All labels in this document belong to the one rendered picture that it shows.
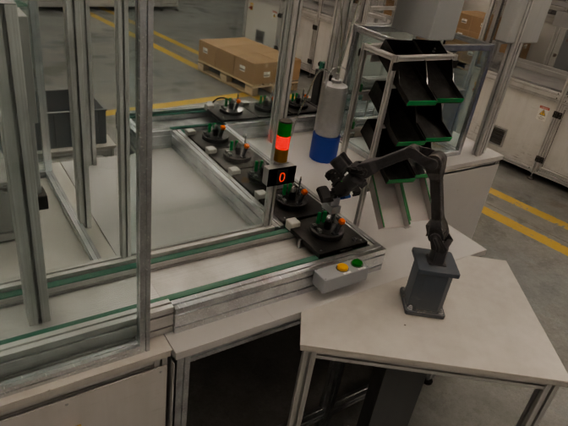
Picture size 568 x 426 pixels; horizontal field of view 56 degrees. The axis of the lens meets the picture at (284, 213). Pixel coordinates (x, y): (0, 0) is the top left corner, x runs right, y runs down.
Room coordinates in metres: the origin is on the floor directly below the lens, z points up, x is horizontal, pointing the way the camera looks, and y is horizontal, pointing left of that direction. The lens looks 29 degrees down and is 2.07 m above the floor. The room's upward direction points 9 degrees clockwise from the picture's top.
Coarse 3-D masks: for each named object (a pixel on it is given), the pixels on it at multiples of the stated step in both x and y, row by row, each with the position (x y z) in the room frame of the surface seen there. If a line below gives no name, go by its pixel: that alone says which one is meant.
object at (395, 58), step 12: (360, 60) 2.12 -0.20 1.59; (396, 60) 1.98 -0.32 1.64; (408, 60) 2.02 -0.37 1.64; (420, 60) 2.06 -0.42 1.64; (432, 60) 2.10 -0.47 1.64; (360, 72) 2.11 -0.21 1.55; (360, 84) 2.12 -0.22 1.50; (384, 96) 1.99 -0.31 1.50; (384, 108) 1.98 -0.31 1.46; (348, 120) 2.11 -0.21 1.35; (348, 132) 2.12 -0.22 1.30; (372, 144) 1.99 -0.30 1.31; (372, 156) 1.98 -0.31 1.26; (360, 204) 1.98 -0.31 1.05; (360, 216) 1.98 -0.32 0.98
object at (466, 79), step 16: (384, 32) 3.30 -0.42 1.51; (400, 32) 3.38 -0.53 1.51; (352, 64) 3.15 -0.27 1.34; (368, 64) 3.05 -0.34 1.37; (464, 64) 3.11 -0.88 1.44; (480, 64) 3.20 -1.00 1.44; (352, 80) 3.13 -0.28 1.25; (368, 80) 3.03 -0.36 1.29; (464, 80) 3.14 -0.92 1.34; (464, 96) 3.17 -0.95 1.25; (368, 112) 2.99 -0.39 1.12; (448, 112) 3.10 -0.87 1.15; (464, 112) 3.20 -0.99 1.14; (448, 128) 3.13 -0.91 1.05; (352, 144) 3.04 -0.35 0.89; (432, 144) 3.07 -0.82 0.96; (448, 144) 3.16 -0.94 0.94
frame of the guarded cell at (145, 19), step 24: (144, 0) 1.16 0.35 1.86; (144, 24) 1.16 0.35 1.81; (144, 48) 1.16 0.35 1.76; (144, 72) 1.16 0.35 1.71; (144, 96) 1.16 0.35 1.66; (144, 120) 1.16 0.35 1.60; (144, 144) 1.16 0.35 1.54; (144, 168) 1.16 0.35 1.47; (144, 192) 1.16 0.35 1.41; (144, 216) 1.16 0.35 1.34; (144, 240) 1.16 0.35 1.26; (144, 264) 1.16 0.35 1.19; (144, 288) 1.16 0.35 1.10; (144, 312) 1.16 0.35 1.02; (144, 336) 1.16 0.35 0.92; (96, 360) 1.07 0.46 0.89; (24, 384) 0.96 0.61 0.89
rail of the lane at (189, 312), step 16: (336, 256) 1.69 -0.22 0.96; (352, 256) 1.70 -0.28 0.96; (368, 256) 1.74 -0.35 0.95; (384, 256) 1.79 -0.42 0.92; (272, 272) 1.52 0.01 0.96; (288, 272) 1.54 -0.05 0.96; (304, 272) 1.55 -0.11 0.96; (224, 288) 1.39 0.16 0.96; (240, 288) 1.41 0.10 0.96; (256, 288) 1.43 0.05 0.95; (272, 288) 1.47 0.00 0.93; (288, 288) 1.52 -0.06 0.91; (304, 288) 1.56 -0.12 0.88; (176, 304) 1.28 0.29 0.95; (192, 304) 1.29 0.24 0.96; (208, 304) 1.32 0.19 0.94; (224, 304) 1.36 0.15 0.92; (240, 304) 1.40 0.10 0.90; (256, 304) 1.44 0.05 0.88; (176, 320) 1.26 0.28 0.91; (192, 320) 1.29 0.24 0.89; (208, 320) 1.33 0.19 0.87
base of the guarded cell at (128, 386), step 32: (160, 352) 1.17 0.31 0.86; (64, 384) 1.00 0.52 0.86; (96, 384) 1.06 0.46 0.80; (128, 384) 1.11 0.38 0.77; (160, 384) 1.17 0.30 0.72; (0, 416) 0.92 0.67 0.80; (32, 416) 0.95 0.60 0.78; (64, 416) 1.00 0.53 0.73; (96, 416) 1.05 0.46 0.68; (128, 416) 1.11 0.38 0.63; (160, 416) 1.17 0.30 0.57
